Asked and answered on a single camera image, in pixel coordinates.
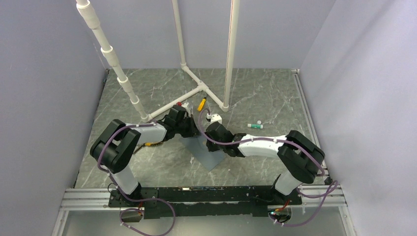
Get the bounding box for yellow handled pliers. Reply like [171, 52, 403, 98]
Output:
[133, 142, 163, 154]

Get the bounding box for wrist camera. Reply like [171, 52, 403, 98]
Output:
[176, 102, 192, 114]
[207, 114, 222, 124]

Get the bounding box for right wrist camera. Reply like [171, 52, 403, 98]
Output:
[207, 114, 222, 124]

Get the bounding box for grey-blue envelope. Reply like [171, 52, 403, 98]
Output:
[179, 136, 225, 171]

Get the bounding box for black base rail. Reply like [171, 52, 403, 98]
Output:
[109, 185, 302, 219]

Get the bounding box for white PVC pipe frame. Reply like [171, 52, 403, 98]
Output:
[75, 0, 225, 121]

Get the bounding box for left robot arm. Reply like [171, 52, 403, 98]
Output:
[89, 105, 200, 207]

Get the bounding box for white pipe with red stripe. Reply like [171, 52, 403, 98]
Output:
[222, 0, 240, 112]

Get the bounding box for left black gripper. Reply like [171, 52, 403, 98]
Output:
[175, 114, 201, 138]

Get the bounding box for green white glue stick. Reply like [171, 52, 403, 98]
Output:
[247, 123, 264, 129]

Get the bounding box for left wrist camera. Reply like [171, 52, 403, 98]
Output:
[176, 102, 192, 114]

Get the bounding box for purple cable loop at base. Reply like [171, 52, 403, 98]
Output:
[119, 199, 176, 236]

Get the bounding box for aluminium extrusion frame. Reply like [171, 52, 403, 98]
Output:
[51, 185, 357, 236]

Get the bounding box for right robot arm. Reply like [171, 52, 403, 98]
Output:
[205, 122, 326, 204]

